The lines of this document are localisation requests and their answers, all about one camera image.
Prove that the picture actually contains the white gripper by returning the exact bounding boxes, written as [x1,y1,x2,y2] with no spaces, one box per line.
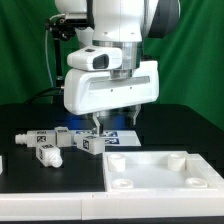
[64,60,159,136]

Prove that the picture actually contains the white square table top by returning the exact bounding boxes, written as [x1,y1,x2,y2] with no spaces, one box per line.
[102,151,224,192]

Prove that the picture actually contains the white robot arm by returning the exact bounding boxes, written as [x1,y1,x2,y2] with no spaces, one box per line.
[55,0,180,135]

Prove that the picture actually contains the white tag sheet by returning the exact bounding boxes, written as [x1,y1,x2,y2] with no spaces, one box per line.
[69,129,142,147]

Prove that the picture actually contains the white L-shaped fence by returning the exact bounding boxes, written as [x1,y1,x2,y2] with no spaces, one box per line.
[0,153,224,221]

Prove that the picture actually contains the white block left edge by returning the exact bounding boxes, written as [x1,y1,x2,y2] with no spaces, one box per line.
[0,155,3,175]

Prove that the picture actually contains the black cables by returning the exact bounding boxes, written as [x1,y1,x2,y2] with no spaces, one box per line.
[23,85,66,105]

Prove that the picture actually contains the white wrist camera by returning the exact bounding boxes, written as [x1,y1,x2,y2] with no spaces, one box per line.
[67,46,122,71]

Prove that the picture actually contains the black camera on stand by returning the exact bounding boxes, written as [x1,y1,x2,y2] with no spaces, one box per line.
[45,13,93,87]

